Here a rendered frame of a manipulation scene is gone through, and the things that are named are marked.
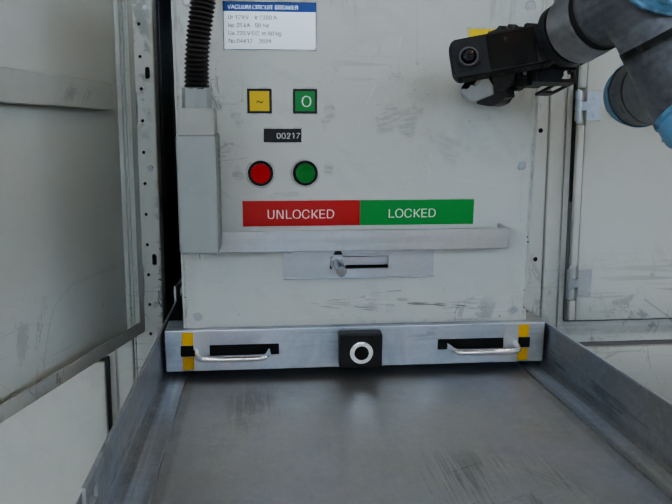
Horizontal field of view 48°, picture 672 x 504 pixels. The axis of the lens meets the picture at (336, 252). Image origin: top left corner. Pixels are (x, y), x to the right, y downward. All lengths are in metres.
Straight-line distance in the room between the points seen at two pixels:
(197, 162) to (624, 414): 0.58
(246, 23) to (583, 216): 0.66
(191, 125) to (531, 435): 0.53
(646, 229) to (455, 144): 0.47
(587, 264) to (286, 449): 0.71
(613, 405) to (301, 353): 0.41
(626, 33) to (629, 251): 0.66
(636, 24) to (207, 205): 0.50
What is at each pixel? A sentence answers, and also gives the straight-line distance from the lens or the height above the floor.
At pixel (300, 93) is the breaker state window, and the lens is 1.02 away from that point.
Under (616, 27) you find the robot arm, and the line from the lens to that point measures 0.80.
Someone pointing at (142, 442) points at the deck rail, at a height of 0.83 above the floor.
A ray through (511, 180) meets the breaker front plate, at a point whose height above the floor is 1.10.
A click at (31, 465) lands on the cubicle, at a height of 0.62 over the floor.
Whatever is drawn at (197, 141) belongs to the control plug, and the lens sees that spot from 0.91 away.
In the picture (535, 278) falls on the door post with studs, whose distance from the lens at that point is 1.36.
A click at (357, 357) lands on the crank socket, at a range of 1.05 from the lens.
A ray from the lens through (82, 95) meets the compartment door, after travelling 1.12.
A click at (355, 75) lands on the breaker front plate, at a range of 1.03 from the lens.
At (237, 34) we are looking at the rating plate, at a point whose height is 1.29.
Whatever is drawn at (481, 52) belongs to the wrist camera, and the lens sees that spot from 0.89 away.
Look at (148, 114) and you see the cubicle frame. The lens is 1.26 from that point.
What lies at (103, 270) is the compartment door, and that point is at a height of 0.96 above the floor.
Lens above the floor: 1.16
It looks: 9 degrees down
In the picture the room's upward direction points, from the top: straight up
